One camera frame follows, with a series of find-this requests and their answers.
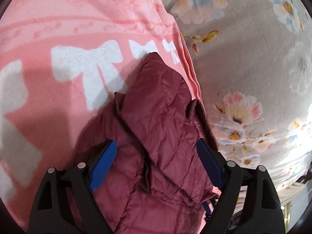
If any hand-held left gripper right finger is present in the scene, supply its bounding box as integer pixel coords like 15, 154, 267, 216
196, 138, 285, 234

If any pink printed fleece blanket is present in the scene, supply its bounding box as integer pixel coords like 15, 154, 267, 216
0, 0, 221, 234

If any maroon quilted puffer jacket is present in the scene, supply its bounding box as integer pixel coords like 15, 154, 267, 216
73, 52, 219, 234

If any grey floral bed sheet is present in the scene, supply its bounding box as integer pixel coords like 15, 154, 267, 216
155, 0, 312, 191

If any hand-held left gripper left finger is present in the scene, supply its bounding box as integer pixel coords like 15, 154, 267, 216
28, 140, 117, 234

